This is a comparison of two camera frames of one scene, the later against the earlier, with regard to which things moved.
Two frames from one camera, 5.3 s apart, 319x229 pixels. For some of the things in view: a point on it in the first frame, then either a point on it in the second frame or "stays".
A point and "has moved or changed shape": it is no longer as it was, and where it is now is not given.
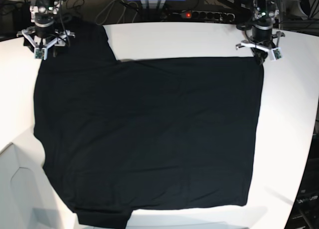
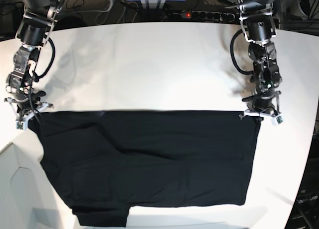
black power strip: x=203 y=15 stays
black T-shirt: x=116 y=135 has moved or changed shape
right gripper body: x=262 y=37 -> x=264 y=104
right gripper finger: x=260 y=55 -> x=258 y=119
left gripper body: x=44 y=35 -> x=25 y=106
